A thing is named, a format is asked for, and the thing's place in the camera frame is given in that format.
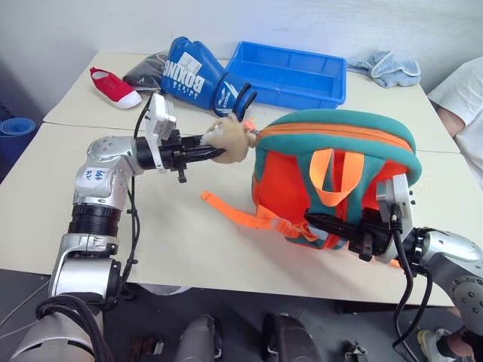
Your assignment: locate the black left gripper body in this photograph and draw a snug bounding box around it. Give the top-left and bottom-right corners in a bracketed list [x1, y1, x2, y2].
[158, 129, 192, 185]

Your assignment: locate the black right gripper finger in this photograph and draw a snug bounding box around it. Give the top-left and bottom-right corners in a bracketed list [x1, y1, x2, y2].
[304, 213, 364, 232]
[318, 225, 363, 243]

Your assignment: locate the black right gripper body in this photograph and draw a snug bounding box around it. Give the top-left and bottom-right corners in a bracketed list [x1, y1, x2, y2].
[347, 210, 394, 263]

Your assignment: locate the beige plush toy charm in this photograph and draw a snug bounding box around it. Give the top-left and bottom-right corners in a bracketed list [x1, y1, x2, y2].
[202, 115, 262, 165]

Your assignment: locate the orange and teal backpack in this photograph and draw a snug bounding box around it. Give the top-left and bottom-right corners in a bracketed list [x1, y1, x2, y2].
[199, 109, 423, 269]

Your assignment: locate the blue boxing glove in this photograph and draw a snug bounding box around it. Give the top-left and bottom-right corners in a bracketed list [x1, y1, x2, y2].
[159, 35, 259, 118]

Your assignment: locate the black plastic-wrapped garment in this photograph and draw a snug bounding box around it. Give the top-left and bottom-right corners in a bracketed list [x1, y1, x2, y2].
[122, 52, 169, 94]

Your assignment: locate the red and white shoe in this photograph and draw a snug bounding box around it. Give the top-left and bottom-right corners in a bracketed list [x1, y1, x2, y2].
[88, 66, 143, 111]

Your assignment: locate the dark rounded shape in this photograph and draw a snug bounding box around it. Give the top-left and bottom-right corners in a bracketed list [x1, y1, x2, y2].
[261, 312, 322, 362]
[176, 314, 224, 362]

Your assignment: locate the blue plastic bin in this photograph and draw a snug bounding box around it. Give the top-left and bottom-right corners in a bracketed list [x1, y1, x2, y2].
[224, 40, 348, 111]

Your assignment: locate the white and green sneaker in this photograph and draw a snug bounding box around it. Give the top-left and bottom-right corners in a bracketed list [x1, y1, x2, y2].
[416, 327, 454, 362]

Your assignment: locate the blue rolled yoga mat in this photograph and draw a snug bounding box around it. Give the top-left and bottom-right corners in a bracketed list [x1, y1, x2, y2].
[0, 117, 39, 164]

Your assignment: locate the light blue towel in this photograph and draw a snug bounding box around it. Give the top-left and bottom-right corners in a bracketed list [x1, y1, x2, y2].
[346, 49, 422, 89]

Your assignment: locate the person in white shirt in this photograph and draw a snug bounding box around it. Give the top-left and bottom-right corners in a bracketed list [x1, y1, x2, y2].
[427, 56, 483, 190]

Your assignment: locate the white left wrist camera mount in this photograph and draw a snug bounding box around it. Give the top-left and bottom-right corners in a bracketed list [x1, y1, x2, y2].
[144, 93, 178, 171]

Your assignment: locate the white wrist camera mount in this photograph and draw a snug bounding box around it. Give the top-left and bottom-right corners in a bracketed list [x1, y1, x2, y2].
[375, 173, 417, 265]
[144, 93, 178, 171]

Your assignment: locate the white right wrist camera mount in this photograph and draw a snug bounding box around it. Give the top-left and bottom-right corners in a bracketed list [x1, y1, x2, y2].
[375, 173, 417, 265]

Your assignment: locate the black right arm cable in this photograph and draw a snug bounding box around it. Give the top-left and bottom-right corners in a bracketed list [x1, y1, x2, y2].
[389, 203, 435, 362]

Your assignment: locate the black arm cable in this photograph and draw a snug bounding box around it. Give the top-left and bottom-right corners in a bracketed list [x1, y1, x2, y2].
[109, 98, 155, 307]
[389, 203, 435, 362]

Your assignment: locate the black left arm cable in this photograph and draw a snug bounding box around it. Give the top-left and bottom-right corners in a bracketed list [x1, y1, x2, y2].
[109, 98, 155, 307]

